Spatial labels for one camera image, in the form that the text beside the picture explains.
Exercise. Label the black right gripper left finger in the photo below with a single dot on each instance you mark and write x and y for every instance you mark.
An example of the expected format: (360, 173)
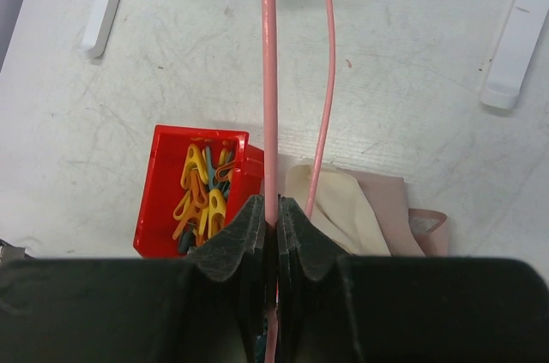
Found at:
(206, 307)

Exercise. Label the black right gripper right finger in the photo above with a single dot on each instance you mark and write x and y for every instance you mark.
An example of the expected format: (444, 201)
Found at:
(337, 307)

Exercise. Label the pink cream underwear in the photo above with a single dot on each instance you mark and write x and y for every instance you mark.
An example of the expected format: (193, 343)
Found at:
(368, 214)

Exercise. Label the pink wire hanger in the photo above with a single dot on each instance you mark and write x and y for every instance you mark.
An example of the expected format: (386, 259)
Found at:
(270, 125)

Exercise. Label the red plastic bin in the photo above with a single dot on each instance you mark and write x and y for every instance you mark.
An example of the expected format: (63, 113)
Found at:
(163, 188)

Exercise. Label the pile of coloured clothespins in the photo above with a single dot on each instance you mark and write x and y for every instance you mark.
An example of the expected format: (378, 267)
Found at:
(206, 181)

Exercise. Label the white clothes rack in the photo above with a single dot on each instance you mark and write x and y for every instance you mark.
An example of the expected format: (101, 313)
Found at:
(501, 89)

